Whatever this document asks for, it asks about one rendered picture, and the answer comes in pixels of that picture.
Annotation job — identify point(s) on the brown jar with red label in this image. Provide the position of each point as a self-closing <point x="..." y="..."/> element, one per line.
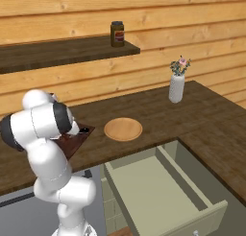
<point x="117" y="35"/>

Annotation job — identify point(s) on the pale green cabinet front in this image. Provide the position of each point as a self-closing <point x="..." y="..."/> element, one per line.
<point x="110" y="207"/>

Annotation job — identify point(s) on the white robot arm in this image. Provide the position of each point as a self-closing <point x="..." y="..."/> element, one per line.
<point x="48" y="163"/>

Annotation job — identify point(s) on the dark brown cutting board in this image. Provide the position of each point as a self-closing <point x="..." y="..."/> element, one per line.
<point x="77" y="142"/>

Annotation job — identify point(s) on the silver drawer knob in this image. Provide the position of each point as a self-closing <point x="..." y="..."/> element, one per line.
<point x="195" y="233"/>

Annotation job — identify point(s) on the grey dishwasher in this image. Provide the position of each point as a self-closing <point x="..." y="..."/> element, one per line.
<point x="22" y="219"/>

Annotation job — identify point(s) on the dark wooden wall shelf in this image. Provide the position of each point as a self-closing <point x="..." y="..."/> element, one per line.
<point x="61" y="52"/>

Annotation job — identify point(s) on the pale green open drawer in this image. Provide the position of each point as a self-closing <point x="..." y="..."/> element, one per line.
<point x="153" y="188"/>

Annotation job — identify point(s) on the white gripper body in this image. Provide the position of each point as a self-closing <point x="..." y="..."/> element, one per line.
<point x="75" y="128"/>

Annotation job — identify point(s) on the round wooden plate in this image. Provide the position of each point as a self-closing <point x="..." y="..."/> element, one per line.
<point x="123" y="129"/>

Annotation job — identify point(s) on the white vase with flowers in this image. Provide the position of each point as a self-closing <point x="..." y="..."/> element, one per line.
<point x="176" y="86"/>

